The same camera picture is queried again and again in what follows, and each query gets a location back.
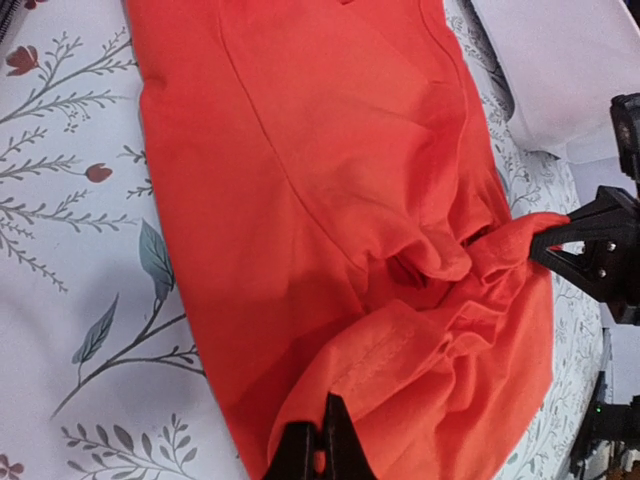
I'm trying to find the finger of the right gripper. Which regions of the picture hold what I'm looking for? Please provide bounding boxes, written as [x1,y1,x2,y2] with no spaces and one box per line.
[531,186,639,250]
[530,247,639,305]

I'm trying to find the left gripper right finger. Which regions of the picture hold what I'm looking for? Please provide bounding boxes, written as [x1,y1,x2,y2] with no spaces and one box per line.
[322,394,377,480]

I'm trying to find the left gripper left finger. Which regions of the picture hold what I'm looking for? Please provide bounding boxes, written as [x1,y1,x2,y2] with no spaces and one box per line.
[262,422,325,480]

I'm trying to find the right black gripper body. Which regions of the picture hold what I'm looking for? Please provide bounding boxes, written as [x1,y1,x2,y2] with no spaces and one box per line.
[586,221,639,325]

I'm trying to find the red orange garment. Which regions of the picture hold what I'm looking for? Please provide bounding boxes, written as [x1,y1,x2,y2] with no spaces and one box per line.
[127,1,566,479]

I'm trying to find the white plastic laundry bin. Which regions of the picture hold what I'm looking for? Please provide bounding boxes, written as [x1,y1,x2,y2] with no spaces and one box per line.
[464,0,640,161]

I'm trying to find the floral patterned table mat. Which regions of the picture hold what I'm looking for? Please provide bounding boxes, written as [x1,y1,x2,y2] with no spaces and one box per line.
[1,1,602,479]

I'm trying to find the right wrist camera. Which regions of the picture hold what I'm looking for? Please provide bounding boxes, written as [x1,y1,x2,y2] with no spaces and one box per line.
[610,93,639,183]

